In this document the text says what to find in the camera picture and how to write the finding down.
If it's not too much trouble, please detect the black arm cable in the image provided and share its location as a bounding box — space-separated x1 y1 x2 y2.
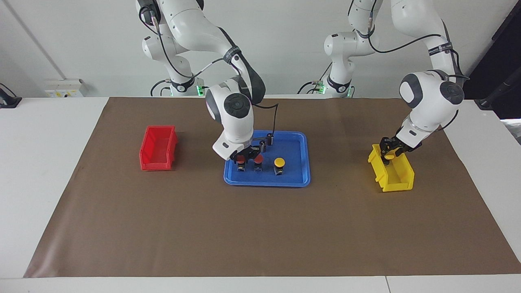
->
366 0 471 80
138 6 280 137

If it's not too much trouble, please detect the black curtain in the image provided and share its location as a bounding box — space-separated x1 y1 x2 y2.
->
448 0 521 120

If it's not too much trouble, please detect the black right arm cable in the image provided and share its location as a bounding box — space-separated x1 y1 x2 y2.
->
138 6 280 137

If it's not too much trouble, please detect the grey white object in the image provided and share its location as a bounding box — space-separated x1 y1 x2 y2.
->
505 118 521 145

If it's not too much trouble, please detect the yellow plastic bin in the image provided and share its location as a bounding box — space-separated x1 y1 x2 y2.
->
368 142 415 192

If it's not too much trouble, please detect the red plastic bin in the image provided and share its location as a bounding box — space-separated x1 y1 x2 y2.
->
139 125 178 171

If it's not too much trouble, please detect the white power strip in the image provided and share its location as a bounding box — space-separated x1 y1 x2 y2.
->
44 79 85 98

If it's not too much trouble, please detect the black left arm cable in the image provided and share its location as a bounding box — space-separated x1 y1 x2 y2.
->
366 0 471 80

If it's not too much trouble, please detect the brown paper mat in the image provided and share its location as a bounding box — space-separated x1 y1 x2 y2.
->
24 97 521 278

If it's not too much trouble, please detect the black stand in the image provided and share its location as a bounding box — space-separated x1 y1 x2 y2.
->
474 79 521 110

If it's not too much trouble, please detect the black base cable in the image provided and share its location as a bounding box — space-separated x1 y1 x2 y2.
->
297 63 333 95
150 79 173 97

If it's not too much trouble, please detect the black clamp mount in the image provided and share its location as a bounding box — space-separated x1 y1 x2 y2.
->
0 83 22 109

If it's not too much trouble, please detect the blue plastic tray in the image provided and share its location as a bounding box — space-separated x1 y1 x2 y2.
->
223 129 311 188

